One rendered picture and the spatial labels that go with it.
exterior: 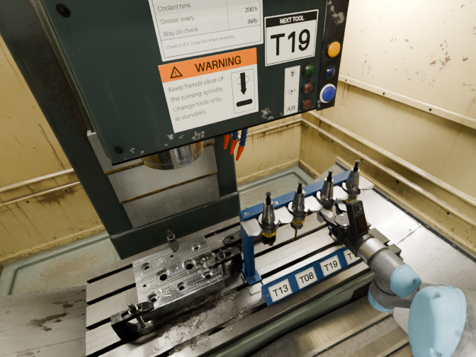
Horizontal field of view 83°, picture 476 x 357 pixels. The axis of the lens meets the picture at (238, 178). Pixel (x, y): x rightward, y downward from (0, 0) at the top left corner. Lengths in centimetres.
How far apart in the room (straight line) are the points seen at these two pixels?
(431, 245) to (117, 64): 137
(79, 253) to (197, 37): 166
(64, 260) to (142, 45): 165
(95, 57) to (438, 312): 58
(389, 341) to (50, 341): 134
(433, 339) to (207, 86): 49
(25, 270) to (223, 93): 176
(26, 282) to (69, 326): 52
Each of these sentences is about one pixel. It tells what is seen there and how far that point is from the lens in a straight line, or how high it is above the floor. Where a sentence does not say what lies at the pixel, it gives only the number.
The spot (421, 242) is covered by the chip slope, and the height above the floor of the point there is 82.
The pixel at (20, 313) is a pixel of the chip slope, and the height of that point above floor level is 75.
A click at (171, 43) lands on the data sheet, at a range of 42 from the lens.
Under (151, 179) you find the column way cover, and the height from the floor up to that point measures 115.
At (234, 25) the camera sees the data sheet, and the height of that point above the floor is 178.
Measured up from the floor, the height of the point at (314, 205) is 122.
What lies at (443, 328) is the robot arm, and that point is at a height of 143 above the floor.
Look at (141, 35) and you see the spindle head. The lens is 42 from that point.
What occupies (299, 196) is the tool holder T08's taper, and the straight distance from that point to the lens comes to 85.
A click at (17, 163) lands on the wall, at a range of 167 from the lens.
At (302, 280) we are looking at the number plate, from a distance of 107.
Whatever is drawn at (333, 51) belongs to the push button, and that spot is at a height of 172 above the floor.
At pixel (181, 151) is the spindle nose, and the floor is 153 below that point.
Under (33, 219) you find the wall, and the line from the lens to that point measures 187.
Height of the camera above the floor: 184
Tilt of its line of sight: 37 degrees down
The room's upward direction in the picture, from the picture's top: 6 degrees counter-clockwise
